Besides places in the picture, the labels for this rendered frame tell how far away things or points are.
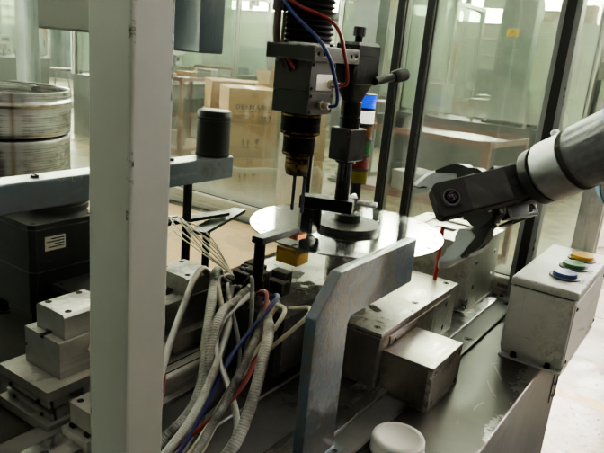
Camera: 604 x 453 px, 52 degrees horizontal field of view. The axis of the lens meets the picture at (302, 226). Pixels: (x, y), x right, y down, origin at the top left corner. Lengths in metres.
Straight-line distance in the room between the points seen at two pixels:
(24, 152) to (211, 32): 0.57
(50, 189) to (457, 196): 0.52
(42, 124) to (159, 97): 0.97
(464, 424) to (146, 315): 0.62
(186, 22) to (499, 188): 0.48
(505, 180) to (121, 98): 0.54
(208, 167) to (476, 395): 0.57
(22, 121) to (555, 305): 1.03
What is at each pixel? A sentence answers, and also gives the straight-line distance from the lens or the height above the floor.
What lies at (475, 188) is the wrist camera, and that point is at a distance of 0.79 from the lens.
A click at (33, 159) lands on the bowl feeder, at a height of 0.98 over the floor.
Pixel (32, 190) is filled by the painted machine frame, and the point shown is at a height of 1.03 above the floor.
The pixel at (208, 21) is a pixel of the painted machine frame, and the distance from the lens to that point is 0.91.
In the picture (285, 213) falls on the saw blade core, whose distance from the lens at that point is 1.12.
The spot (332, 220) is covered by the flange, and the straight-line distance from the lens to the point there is 1.06.
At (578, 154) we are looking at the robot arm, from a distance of 0.75.
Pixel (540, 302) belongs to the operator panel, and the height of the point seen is 0.86.
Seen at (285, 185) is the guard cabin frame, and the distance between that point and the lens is 1.69.
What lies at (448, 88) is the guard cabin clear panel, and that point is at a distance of 1.47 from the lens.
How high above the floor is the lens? 1.23
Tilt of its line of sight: 16 degrees down
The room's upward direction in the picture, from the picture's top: 5 degrees clockwise
